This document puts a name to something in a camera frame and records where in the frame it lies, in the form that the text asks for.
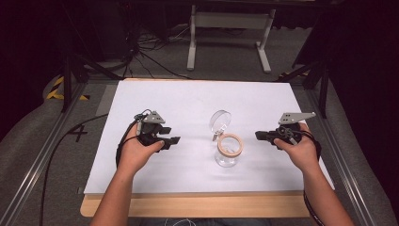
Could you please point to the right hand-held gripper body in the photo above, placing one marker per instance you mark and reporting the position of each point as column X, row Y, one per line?
column 291, row 117

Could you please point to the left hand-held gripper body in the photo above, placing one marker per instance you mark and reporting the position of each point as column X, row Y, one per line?
column 152, row 118

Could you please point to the clear glass jar hinged lid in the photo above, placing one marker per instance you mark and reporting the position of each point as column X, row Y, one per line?
column 226, row 152

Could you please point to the person's left hand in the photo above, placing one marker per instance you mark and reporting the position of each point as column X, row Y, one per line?
column 136, row 153

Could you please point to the person's right hand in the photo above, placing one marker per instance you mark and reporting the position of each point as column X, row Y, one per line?
column 302, row 153

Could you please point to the white table sheet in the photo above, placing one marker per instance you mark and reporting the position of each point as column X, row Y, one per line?
column 194, row 103

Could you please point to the black metal stand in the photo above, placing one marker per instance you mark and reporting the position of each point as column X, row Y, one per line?
column 67, row 84
column 323, row 91

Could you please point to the yellow black hazard tape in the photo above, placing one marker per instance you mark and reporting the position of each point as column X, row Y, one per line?
column 53, row 93

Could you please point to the aluminium rail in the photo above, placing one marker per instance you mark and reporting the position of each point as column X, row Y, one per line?
column 342, row 163
column 37, row 166

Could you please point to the white metal table frame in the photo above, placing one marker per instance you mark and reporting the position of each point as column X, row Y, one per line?
column 230, row 20

